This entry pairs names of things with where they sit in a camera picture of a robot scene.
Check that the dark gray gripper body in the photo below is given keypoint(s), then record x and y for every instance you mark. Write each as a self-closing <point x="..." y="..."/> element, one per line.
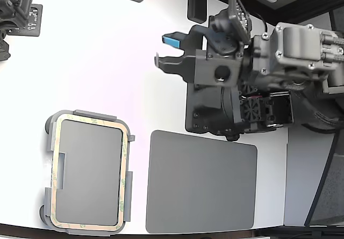
<point x="215" y="67"/>

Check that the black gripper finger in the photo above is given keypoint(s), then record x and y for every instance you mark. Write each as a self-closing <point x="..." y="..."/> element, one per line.
<point x="174" y="63"/>
<point x="173" y="39"/>

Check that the thin rectangular adhesive frame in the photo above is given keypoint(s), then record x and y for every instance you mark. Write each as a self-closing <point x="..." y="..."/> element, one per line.
<point x="124" y="169"/>

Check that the flat gray rectangular plate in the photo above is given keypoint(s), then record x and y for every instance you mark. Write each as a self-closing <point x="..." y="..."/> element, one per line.
<point x="201" y="185"/>

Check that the gray holder with dark legs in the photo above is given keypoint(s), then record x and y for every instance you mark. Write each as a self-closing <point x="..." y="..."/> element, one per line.
<point x="88" y="169"/>

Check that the black labelled plate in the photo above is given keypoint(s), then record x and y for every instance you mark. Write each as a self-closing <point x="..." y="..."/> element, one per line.
<point x="35" y="20"/>

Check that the black upright bracket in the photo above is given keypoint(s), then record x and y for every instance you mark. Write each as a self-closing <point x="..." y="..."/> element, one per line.
<point x="196" y="0"/>

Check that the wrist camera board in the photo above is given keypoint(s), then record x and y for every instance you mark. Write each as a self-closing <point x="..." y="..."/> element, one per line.
<point x="239" y="10"/>

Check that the black camera on stand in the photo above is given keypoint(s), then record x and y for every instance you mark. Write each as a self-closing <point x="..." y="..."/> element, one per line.
<point x="13" y="5"/>

